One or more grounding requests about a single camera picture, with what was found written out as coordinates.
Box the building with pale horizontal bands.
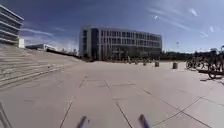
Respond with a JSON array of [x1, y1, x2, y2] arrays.
[[0, 4, 25, 47]]

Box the row of bollards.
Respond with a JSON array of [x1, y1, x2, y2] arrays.
[[126, 58, 180, 70]]

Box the large glass-fronted building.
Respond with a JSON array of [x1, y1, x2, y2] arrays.
[[78, 26, 163, 62]]

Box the low white building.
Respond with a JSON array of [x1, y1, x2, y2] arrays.
[[25, 43, 58, 52]]

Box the grey paved plaza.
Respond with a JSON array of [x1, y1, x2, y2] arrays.
[[0, 59, 224, 128]]

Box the row of parked bicycles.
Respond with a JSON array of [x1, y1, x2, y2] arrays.
[[185, 48, 224, 80]]

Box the robot's own part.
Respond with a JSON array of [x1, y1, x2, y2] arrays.
[[137, 114, 152, 128], [77, 115, 91, 128]]

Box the wide concrete steps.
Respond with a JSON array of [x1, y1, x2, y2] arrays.
[[0, 44, 83, 91]]

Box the row of trees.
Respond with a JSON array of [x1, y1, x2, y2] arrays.
[[161, 49, 221, 62]]

